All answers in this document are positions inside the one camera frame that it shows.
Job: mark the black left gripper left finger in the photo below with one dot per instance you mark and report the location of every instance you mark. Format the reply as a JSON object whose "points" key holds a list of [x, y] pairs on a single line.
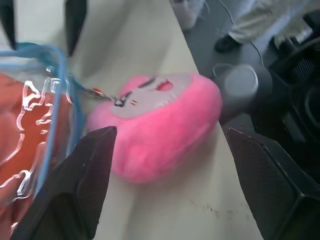
{"points": [[70, 190]]}

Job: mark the clear plastic pouch blue trim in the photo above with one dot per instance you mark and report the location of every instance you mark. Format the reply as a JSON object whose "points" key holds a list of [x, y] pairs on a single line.
{"points": [[62, 112]]}

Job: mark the metal zipper pull clasp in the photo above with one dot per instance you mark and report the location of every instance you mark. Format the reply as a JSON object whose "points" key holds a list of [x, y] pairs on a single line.
{"points": [[100, 94]]}

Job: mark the dark grey robot body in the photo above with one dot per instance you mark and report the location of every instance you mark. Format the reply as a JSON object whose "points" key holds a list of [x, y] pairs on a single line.
{"points": [[287, 100]]}

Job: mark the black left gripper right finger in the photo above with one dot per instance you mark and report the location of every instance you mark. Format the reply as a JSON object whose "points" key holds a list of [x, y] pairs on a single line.
{"points": [[280, 200]]}

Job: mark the person's light trouser leg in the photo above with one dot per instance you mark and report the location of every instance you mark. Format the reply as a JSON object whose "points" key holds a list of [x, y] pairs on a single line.
{"points": [[262, 17]]}

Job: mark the black shoe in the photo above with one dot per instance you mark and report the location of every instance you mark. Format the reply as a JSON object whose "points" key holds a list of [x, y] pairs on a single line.
{"points": [[226, 43]]}

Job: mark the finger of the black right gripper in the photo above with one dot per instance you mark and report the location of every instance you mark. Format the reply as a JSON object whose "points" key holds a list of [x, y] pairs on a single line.
{"points": [[75, 22], [7, 20]]}

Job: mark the pink plush toy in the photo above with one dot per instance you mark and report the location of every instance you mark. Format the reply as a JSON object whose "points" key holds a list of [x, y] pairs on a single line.
{"points": [[162, 140]]}

